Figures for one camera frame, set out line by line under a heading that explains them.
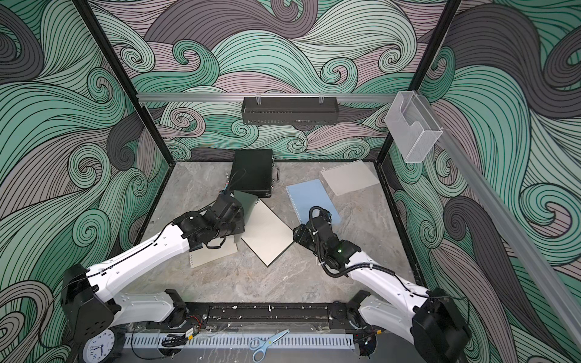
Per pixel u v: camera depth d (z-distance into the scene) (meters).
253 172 1.08
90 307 0.38
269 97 0.94
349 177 1.17
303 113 0.93
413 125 0.78
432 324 0.38
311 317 0.75
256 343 0.69
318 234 0.60
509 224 0.51
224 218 0.58
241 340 0.70
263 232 0.95
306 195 1.07
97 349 0.66
